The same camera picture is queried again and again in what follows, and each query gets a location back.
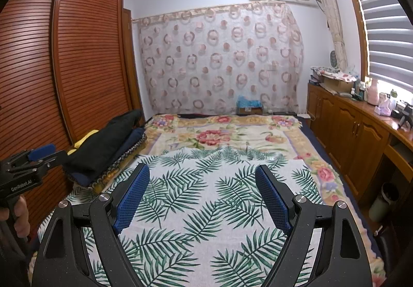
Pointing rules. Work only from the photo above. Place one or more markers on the folded navy cloth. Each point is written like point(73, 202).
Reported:
point(134, 138)

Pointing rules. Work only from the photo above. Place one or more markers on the wooden louvered wardrobe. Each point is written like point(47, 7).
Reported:
point(80, 64)

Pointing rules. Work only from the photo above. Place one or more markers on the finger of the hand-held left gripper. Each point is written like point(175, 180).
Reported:
point(42, 151)
point(51, 159)

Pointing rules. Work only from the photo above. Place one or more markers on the wooden sideboard cabinet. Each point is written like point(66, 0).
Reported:
point(348, 132)

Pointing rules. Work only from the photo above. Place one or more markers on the black t-shirt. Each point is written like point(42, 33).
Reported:
point(106, 141)

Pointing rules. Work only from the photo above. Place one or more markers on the tied beige curtain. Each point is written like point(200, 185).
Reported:
point(332, 16)

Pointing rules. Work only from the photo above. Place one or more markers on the cardboard box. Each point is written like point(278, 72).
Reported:
point(335, 85)

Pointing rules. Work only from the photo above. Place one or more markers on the circle patterned sheer curtain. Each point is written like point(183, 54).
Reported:
point(219, 61)

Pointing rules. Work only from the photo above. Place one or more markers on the floral blanket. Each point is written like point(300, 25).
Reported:
point(226, 132)

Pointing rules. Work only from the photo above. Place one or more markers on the person's left hand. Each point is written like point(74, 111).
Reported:
point(21, 216)

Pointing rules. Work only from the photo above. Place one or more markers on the wooden window frame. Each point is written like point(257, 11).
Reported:
point(356, 25)

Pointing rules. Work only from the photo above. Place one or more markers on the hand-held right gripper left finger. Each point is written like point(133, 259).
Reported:
point(132, 200)

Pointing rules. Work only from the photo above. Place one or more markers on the floral cloth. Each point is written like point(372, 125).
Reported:
point(332, 72)

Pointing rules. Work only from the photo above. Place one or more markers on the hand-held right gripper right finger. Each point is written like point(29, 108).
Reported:
point(272, 200)

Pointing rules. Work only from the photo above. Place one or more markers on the blue item on box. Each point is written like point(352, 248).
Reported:
point(249, 105)

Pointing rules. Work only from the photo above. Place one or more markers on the small round fan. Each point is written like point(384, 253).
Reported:
point(334, 59)

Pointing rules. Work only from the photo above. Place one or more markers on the black tripod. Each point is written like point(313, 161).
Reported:
point(405, 112)

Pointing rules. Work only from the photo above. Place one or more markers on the pink jug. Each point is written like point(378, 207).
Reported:
point(371, 91)

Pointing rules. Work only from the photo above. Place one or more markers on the palm leaf printed cloth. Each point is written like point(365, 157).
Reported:
point(200, 183)

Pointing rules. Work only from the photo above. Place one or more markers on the yellow cloth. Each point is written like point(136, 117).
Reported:
point(84, 140)

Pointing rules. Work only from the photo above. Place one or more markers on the folded fringed dark blanket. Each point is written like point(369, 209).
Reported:
point(119, 164)

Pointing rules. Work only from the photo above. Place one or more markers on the grey-green bin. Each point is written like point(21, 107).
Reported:
point(384, 203)

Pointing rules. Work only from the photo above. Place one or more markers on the grey striped window blind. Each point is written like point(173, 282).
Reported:
point(387, 32)

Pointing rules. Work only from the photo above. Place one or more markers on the black chair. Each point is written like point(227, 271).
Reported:
point(397, 241)

